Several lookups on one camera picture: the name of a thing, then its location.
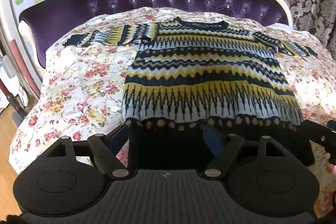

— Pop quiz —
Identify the floral quilted blanket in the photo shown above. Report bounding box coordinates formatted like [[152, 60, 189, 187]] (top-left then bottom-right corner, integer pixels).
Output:
[[8, 7, 336, 215]]

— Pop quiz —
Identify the yellow navy white patterned sweater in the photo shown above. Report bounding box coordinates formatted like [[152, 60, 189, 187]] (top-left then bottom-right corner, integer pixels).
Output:
[[63, 17, 319, 169]]

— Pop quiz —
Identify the red and purple pole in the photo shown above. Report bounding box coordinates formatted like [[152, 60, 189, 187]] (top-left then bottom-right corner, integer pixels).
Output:
[[0, 81, 12, 112]]

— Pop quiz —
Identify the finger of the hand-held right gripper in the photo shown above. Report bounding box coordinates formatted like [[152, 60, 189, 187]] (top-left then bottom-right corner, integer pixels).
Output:
[[301, 119, 336, 151]]

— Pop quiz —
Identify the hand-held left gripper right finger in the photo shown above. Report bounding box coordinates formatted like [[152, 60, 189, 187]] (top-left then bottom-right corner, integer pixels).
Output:
[[201, 124, 288, 180]]

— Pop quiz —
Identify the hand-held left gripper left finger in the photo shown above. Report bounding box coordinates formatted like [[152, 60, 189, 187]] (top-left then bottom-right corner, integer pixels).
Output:
[[43, 123, 132, 180]]

